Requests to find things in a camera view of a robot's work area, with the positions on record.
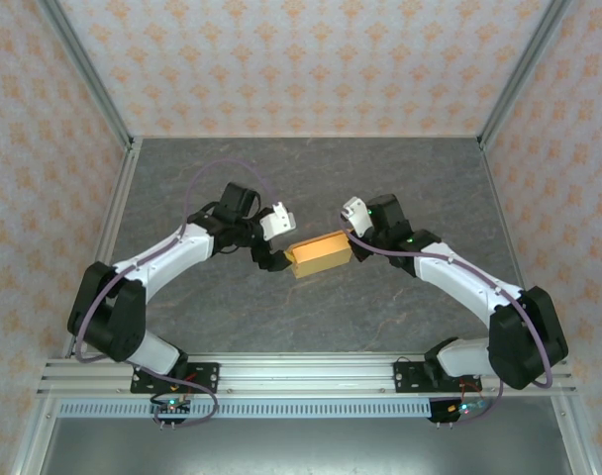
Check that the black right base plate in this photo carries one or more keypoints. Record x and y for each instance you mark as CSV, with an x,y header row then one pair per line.
x,y
405,376

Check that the aluminium table side rail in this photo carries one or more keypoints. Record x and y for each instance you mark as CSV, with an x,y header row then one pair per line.
x,y
509,222
108,222

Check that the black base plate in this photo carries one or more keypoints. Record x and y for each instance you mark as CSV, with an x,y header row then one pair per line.
x,y
207,376
405,376

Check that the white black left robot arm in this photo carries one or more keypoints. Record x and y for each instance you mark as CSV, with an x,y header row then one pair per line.
x,y
108,316

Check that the right circuit board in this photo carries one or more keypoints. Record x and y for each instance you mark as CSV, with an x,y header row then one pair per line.
x,y
467,408

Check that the left circuit board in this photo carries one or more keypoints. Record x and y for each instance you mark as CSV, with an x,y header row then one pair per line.
x,y
172,406

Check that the circuit board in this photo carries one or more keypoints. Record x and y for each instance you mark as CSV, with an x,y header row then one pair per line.
x,y
172,406
467,408

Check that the yellow cardboard paper box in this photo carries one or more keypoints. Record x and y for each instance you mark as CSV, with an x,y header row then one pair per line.
x,y
321,255

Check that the aluminium mounting rail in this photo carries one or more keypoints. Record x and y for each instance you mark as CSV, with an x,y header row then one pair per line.
x,y
306,373

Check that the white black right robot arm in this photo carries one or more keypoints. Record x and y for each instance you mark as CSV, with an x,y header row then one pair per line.
x,y
524,336

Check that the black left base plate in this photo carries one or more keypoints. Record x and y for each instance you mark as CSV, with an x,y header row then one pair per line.
x,y
207,376

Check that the grey metal panel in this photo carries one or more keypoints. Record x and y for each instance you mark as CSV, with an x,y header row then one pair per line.
x,y
306,447

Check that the aluminium frame post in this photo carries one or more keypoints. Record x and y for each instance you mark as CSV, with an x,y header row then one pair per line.
x,y
521,74
90,79

